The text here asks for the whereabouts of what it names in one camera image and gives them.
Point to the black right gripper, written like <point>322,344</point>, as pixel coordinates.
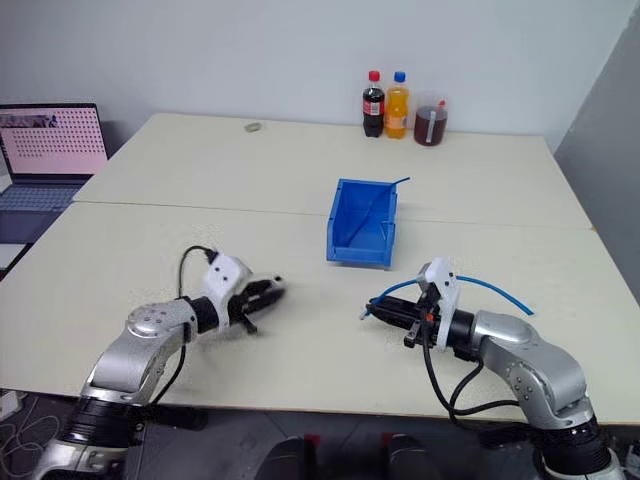
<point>422,320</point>

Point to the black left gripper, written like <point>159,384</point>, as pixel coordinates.
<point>240,306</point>

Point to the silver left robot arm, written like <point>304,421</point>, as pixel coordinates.
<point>145,340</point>

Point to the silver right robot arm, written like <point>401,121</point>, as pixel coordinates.
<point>520,345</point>

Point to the blue plastic bin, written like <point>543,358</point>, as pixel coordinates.
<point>360,227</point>

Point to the dark rounded shape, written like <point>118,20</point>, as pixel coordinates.
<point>406,457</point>
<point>290,460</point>

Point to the small grey tape roll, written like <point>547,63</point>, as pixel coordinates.
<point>253,127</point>

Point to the clear cup with dark liquid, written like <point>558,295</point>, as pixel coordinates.
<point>429,122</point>

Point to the orange soda bottle blue cap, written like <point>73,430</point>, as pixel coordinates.
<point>397,109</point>

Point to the cola bottle red cap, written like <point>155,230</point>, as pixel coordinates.
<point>373,107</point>

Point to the white flat object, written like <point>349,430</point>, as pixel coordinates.
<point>9,256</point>

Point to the open laptop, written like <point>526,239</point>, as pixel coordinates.
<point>45,150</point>

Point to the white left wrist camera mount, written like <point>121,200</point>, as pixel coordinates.
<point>225,272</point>

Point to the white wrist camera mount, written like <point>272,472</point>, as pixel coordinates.
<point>225,272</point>
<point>445,295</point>

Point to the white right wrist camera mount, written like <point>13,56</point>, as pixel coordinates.
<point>445,295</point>

